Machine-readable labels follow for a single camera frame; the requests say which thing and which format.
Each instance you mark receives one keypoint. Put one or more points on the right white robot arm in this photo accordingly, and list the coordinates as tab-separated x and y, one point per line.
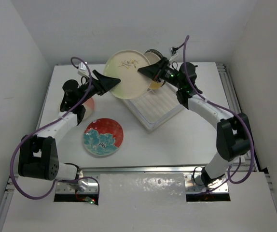
233	136

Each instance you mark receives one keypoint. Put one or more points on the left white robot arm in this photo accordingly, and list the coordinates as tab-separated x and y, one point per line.
38	157

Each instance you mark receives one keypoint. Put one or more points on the white wire dish rack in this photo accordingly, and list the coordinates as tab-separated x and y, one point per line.
162	100

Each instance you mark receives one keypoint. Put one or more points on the pink cream branch plate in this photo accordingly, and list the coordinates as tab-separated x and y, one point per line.
89	106

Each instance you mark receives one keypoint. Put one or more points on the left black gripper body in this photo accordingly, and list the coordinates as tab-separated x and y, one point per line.
92	90

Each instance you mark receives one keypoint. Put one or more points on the black patterned plate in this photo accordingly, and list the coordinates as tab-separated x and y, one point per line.
153	55

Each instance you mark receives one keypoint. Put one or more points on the cream drip tray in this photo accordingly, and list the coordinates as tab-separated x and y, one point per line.
152	120

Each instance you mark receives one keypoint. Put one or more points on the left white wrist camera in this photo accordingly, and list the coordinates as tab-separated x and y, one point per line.
82	70

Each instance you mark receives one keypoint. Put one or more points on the small green circuit board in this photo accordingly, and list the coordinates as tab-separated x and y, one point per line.
84	198

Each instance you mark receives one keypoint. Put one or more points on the aluminium mounting rail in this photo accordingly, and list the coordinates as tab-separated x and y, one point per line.
87	182

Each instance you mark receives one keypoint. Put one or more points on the tan plate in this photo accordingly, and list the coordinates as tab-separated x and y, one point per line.
155	84

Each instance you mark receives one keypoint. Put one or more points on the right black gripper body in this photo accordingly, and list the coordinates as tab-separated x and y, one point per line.
170	75

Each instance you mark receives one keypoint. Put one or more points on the white front cover panel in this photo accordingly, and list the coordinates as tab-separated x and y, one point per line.
148	203

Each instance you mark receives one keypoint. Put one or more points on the red blue floral plate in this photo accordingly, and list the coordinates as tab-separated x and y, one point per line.
103	137

